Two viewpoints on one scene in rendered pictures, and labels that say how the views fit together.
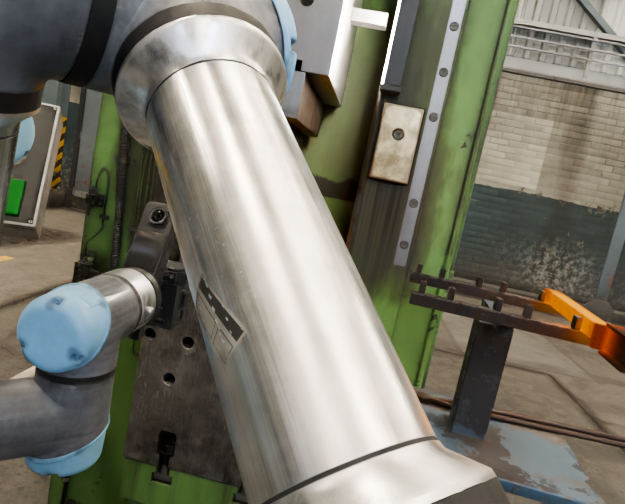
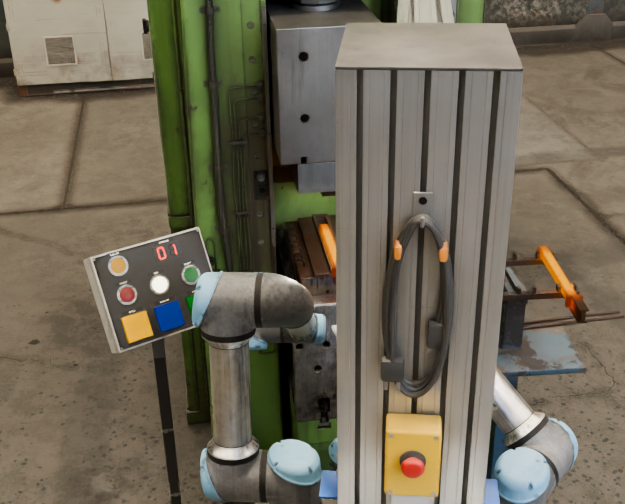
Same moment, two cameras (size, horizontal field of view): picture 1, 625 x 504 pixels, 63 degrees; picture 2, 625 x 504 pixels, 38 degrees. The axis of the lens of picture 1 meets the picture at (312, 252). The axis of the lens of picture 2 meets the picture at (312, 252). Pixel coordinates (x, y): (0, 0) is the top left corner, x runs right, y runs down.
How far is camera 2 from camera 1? 1.95 m
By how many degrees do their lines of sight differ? 22
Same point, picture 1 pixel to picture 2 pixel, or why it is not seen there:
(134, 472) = (305, 427)
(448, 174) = not seen: hidden behind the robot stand
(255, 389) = (503, 415)
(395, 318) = not seen: hidden behind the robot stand
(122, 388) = (257, 377)
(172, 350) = (316, 352)
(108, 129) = (205, 211)
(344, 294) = (511, 392)
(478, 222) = not seen: outside the picture
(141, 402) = (302, 387)
